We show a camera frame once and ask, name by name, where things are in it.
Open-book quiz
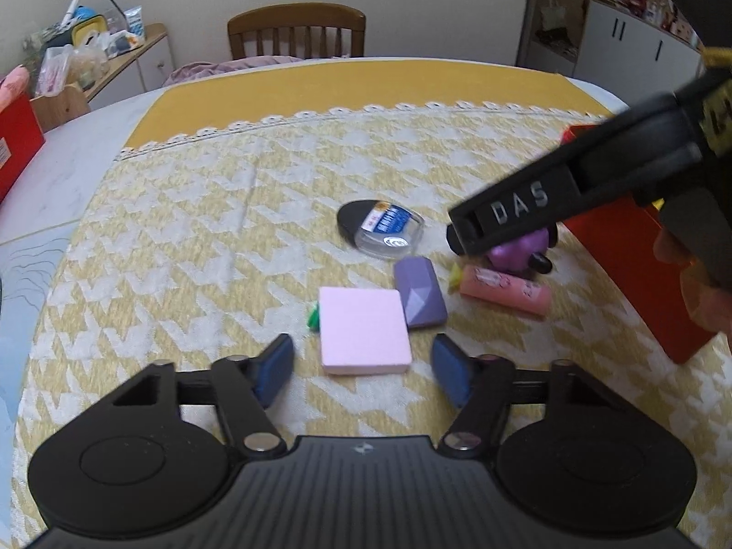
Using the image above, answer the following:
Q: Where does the pink cloth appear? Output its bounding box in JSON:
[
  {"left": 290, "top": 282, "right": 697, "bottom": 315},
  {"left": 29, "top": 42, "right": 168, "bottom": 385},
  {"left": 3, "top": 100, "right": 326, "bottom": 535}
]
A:
[{"left": 162, "top": 55, "right": 305, "bottom": 88}]

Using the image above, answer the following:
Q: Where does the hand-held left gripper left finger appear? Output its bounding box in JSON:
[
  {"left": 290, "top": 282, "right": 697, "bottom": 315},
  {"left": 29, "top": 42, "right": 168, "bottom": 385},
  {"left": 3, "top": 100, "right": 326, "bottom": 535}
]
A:
[{"left": 111, "top": 333, "right": 296, "bottom": 460}]

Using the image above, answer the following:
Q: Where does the pink printed tube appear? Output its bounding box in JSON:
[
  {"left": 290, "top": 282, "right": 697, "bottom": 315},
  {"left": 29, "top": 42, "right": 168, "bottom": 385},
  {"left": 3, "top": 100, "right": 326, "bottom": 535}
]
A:
[{"left": 460, "top": 264, "right": 553, "bottom": 317}]

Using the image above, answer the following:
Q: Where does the low wooden side cabinet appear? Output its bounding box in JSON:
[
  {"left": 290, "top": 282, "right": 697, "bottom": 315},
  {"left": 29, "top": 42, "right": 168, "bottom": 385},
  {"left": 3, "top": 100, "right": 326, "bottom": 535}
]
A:
[{"left": 31, "top": 22, "right": 173, "bottom": 134}]

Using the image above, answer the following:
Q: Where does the round box with blue label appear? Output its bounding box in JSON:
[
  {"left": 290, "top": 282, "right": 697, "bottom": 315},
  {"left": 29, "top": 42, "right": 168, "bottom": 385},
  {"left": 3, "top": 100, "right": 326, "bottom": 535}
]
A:
[{"left": 337, "top": 198, "right": 425, "bottom": 258}]

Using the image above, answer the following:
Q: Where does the purple faceted block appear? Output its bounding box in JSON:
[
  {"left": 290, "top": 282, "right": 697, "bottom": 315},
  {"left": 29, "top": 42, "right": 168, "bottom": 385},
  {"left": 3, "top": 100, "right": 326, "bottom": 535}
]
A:
[{"left": 393, "top": 255, "right": 448, "bottom": 330}]

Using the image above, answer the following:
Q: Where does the red cardboard box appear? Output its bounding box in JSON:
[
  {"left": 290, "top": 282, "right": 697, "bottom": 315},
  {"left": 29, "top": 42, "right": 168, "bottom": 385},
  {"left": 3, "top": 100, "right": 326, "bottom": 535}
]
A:
[{"left": 0, "top": 65, "right": 47, "bottom": 202}]

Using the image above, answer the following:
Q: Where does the red square tin box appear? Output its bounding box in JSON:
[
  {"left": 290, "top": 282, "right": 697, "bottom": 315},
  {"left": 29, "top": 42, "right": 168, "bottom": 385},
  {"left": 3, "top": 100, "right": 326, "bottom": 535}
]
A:
[{"left": 560, "top": 124, "right": 719, "bottom": 366}]

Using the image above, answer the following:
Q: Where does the brown wooden chair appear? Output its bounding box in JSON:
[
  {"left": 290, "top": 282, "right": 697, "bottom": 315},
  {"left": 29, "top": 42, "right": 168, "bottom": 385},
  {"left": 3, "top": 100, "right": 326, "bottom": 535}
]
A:
[{"left": 226, "top": 4, "right": 367, "bottom": 63}]

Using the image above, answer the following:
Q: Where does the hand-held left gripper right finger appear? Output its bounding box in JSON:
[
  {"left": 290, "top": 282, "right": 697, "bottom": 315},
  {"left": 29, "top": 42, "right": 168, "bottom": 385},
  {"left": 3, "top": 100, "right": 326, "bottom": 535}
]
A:
[{"left": 429, "top": 333, "right": 622, "bottom": 462}]

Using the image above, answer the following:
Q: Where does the yellow and dark lunch bag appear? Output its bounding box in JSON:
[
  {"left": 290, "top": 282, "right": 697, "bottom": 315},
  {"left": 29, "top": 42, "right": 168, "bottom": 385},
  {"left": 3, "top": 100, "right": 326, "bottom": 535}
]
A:
[{"left": 42, "top": 5, "right": 110, "bottom": 50}]

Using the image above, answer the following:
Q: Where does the white tote bag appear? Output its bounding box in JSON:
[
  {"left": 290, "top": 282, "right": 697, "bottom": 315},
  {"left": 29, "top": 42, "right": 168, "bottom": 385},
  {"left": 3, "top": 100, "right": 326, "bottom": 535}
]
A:
[{"left": 536, "top": 0, "right": 568, "bottom": 33}]

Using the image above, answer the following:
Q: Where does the yellow houndstooth table mat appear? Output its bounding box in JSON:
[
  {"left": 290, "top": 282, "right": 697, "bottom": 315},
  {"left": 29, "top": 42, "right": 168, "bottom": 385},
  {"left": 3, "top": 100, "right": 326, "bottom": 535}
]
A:
[{"left": 10, "top": 56, "right": 732, "bottom": 547}]

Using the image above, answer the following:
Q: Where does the purple toy figure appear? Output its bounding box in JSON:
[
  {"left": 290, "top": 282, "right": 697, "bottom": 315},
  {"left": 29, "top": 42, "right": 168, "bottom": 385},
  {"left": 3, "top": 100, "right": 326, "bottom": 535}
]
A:
[{"left": 485, "top": 225, "right": 559, "bottom": 281}]

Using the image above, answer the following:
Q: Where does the person's right hand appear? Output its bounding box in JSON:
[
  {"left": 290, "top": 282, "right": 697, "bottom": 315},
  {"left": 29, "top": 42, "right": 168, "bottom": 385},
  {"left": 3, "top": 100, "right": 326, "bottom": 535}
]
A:
[{"left": 653, "top": 227, "right": 732, "bottom": 351}]

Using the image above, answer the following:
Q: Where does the clear plastic bag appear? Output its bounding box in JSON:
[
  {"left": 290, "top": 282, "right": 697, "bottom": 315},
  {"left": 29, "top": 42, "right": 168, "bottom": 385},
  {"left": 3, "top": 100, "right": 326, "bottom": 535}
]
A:
[{"left": 33, "top": 44, "right": 111, "bottom": 99}]

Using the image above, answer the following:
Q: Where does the pink sticky note pad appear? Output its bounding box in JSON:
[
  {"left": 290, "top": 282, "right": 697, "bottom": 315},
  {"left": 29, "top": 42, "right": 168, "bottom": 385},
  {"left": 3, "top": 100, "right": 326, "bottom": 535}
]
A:
[{"left": 318, "top": 285, "right": 413, "bottom": 377}]

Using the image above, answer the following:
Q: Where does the white lower cabinet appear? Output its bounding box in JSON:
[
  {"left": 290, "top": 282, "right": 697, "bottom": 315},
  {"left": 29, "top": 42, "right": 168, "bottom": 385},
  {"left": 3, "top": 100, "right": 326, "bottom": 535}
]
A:
[{"left": 574, "top": 0, "right": 705, "bottom": 93}]

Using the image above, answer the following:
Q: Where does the small wooden crate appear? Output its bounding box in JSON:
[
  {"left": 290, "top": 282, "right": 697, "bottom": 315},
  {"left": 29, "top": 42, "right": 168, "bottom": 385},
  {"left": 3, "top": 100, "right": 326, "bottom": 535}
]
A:
[{"left": 30, "top": 83, "right": 92, "bottom": 134}]

